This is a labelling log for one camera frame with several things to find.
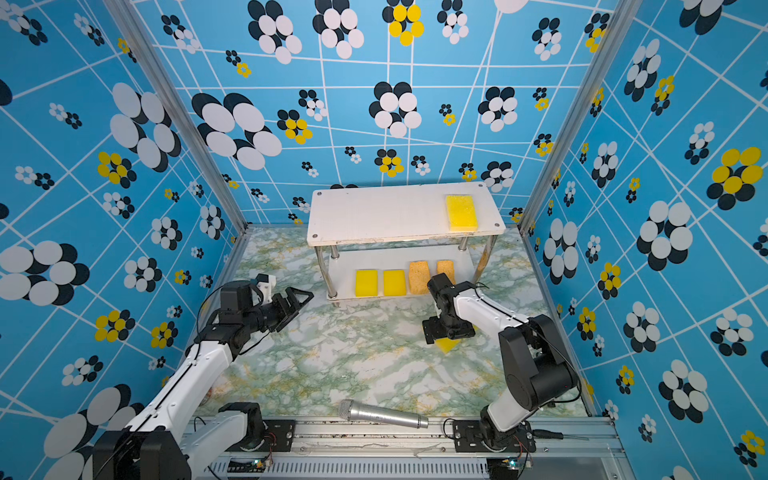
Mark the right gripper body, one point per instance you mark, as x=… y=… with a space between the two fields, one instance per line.
x=441 y=328

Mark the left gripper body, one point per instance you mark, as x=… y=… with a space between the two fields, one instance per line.
x=255 y=320

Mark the yellow sponge front diagonal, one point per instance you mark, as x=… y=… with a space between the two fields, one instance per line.
x=446 y=345

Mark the orange sponge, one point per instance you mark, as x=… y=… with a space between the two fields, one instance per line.
x=418 y=276
x=446 y=267

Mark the yellow sponge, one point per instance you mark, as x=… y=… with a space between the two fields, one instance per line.
x=461 y=213
x=394 y=283
x=366 y=283

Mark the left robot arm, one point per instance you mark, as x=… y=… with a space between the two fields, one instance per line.
x=153 y=445

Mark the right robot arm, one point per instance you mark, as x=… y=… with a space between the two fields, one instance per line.
x=536 y=369

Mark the white two-tier shelf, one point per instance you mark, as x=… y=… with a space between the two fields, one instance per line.
x=387 y=228

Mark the silver microphone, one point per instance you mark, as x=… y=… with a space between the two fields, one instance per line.
x=352 y=410

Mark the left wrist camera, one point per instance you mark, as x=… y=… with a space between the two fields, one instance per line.
x=263 y=285

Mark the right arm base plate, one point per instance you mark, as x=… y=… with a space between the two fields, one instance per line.
x=480 y=436

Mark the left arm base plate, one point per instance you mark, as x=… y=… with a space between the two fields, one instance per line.
x=278 y=436

